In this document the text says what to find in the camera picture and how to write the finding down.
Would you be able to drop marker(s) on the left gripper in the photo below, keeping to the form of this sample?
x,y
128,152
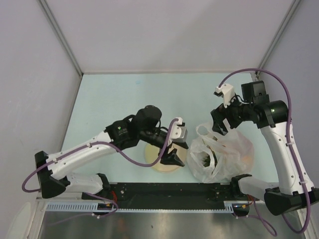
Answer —
x,y
172,158

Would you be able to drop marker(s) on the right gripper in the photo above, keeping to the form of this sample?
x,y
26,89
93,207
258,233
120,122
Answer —
x,y
219,114

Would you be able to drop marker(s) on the white plastic bag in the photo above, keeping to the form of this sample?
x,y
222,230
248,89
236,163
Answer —
x,y
214,158

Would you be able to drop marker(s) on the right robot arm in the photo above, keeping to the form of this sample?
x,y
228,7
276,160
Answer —
x,y
249,185

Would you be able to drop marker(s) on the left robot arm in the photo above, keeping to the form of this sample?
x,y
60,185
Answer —
x,y
55,171

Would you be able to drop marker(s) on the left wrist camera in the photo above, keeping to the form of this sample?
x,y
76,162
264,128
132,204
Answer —
x,y
177,131

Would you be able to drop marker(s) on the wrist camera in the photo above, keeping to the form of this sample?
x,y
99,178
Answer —
x,y
227,92
177,131

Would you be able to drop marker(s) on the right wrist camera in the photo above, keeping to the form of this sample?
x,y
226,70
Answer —
x,y
227,92

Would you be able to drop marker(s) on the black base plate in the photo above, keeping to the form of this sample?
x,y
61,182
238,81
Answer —
x,y
171,195

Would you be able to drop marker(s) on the white cable duct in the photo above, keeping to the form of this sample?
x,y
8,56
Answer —
x,y
99,207

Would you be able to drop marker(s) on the aluminium frame rail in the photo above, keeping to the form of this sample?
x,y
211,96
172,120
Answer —
x,y
296,190

